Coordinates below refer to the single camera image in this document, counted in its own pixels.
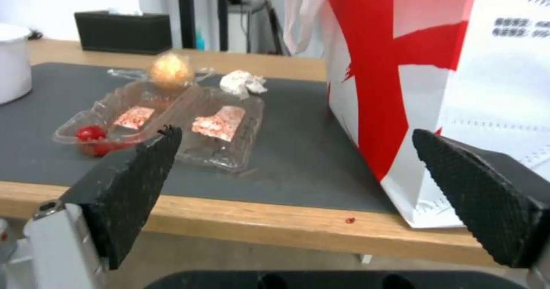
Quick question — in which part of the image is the white plastic bag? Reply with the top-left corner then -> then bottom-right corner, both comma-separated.
282,0 -> 330,57

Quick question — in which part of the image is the clear plastic clamshell container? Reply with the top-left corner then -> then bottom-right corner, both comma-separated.
52,67 -> 266,174

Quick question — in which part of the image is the white round container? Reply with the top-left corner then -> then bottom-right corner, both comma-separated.
0,23 -> 34,106

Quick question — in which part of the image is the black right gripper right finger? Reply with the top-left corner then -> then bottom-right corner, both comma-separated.
411,129 -> 550,289

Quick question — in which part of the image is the black tissue box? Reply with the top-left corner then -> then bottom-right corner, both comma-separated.
73,10 -> 174,56

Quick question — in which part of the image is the red and white takeout bag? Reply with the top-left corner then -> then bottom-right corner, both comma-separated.
322,0 -> 550,229

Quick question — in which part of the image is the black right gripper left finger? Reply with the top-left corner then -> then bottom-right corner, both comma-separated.
0,125 -> 183,289

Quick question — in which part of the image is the dark grey desk mat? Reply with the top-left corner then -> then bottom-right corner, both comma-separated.
0,62 -> 400,215

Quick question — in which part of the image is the crumpled white tissue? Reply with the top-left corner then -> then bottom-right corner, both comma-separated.
219,70 -> 269,100

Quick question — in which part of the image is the red cherry tomato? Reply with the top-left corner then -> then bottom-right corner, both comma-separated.
76,125 -> 107,142

